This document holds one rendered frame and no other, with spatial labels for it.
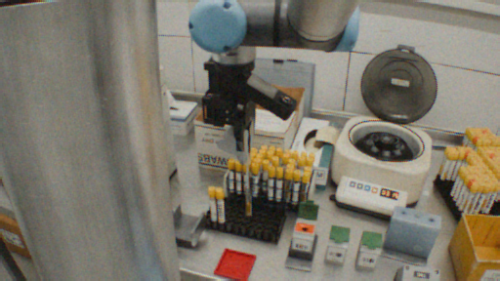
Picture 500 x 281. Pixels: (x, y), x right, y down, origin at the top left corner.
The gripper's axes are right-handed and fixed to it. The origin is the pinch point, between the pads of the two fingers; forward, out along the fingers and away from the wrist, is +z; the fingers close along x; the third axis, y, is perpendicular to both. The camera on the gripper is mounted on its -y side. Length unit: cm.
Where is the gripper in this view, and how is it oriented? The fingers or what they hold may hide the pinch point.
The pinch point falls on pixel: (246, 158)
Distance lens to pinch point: 71.9
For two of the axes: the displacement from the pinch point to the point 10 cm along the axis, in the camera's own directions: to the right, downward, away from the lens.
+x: -2.8, 5.0, -8.2
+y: -9.6, -1.5, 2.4
